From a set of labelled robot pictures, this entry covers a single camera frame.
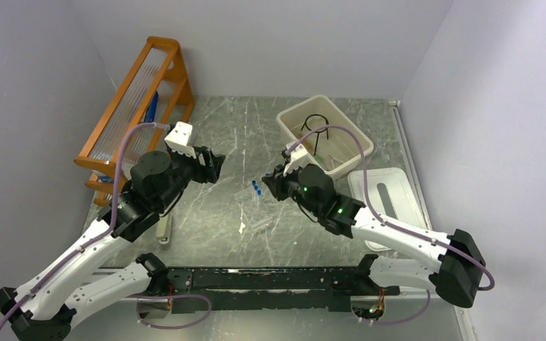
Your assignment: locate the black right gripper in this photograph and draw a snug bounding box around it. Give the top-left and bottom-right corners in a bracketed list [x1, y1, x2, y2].
[264, 159, 322, 217]

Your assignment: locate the orange test tube brush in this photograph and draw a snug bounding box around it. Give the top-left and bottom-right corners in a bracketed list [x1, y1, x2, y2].
[294, 130, 315, 153]

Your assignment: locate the black wire ring stand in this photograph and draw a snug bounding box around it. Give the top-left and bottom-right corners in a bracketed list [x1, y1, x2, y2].
[299, 114, 330, 156]

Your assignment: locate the white plastic bin lid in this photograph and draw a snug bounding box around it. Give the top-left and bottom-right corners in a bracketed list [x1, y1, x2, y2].
[348, 168, 428, 229]

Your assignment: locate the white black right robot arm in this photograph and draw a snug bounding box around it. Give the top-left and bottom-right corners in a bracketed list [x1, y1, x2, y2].
[262, 165, 486, 308]

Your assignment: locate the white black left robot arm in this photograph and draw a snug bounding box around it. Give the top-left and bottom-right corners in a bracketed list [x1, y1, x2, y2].
[0, 146, 225, 340]

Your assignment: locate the beige plastic bin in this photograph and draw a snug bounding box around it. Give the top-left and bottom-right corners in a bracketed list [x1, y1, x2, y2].
[276, 94, 374, 180]

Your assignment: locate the beige stapler-like case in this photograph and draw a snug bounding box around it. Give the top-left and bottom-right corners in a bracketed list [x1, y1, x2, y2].
[155, 215, 171, 245]

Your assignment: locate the orange wooden test tube rack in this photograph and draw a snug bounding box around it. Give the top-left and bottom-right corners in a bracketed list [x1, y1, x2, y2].
[75, 36, 195, 206]

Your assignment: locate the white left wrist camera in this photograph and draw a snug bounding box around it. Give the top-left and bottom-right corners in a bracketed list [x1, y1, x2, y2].
[164, 121, 196, 158]

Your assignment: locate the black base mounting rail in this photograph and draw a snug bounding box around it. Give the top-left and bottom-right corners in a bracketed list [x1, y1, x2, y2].
[140, 266, 400, 314]

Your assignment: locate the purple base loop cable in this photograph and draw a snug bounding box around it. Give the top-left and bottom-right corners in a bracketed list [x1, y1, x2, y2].
[134, 293, 213, 330]

